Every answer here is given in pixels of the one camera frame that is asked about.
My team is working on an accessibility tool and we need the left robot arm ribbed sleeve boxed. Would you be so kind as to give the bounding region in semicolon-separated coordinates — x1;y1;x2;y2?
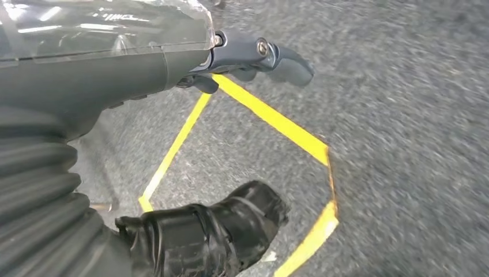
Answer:
0;107;134;277

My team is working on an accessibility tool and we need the yellow floor tape square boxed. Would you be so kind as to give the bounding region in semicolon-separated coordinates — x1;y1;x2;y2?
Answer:
138;74;340;277

